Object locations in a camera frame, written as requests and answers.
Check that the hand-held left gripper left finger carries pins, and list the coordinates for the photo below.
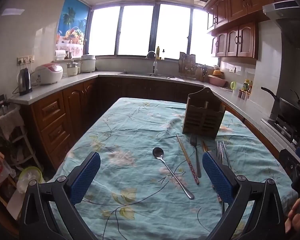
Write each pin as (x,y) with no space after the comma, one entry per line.
(86,177)

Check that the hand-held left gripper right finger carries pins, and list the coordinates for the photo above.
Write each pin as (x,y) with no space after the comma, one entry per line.
(217,177)

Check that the wooden chopstick red patterned end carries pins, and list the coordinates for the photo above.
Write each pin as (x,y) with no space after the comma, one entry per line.
(187,160)
(204,146)

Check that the wooden utensil holder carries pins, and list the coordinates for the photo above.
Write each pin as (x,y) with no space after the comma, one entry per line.
(202,120)

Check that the metal spoon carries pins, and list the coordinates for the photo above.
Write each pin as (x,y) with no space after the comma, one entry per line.
(158,152)

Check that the person's right hand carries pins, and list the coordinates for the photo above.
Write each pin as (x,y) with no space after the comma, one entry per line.
(296,222)

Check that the gas stove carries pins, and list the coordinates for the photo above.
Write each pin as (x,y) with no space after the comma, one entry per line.
(286,130)

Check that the black wok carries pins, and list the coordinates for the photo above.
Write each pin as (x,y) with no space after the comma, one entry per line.
(288,111)

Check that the green lid plastic container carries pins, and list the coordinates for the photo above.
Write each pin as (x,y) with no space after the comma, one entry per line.
(31,176)

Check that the teal floral tablecloth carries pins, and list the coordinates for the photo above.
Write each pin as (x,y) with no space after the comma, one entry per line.
(130,135)

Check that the kitchen counter with wooden cabinets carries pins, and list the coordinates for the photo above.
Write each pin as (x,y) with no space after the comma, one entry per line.
(52,120)

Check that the group of seasoning jars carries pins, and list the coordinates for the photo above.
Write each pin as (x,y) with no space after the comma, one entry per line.
(245,87)

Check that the cluttered storage rack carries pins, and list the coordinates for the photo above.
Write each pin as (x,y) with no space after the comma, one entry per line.
(10,130)

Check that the green plastic cup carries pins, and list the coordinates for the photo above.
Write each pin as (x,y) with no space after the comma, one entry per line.
(233,85)

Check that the pink plastic basin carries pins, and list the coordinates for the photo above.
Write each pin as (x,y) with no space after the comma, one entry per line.
(217,80)

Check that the stack of yellow bowls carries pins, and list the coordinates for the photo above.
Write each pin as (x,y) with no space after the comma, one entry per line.
(218,73)

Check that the small white kitchen appliance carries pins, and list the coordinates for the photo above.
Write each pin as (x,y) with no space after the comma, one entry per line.
(73,70)

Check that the white and pink rice cooker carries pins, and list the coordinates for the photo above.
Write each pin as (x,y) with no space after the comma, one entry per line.
(48,74)

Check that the white electric cooker pot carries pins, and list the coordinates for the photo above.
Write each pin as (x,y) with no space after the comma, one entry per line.
(88,64)

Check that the steel electric kettle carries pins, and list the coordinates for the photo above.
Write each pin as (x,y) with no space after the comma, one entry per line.
(24,82)

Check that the paper towel roll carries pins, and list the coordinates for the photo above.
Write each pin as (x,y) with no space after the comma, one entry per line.
(60,55)

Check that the chrome kitchen faucet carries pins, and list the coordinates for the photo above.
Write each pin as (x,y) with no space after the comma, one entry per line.
(155,65)

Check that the wooden upper cabinets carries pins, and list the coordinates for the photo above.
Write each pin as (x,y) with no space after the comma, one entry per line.
(240,37)

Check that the yellow dish soap bottle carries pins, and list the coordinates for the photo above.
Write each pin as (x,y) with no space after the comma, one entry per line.
(158,53)

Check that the steel range hood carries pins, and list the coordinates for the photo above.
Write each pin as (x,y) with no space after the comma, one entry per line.
(287,17)

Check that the beach fruit print window blind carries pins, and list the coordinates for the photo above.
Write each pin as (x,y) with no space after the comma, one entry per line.
(72,25)

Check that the kitchen window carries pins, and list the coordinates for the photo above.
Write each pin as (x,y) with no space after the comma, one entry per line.
(137,30)

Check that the white wall outlet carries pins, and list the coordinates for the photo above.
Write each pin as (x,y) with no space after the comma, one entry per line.
(232,69)

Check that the wall socket strip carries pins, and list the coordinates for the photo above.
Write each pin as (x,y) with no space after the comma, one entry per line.
(25,60)

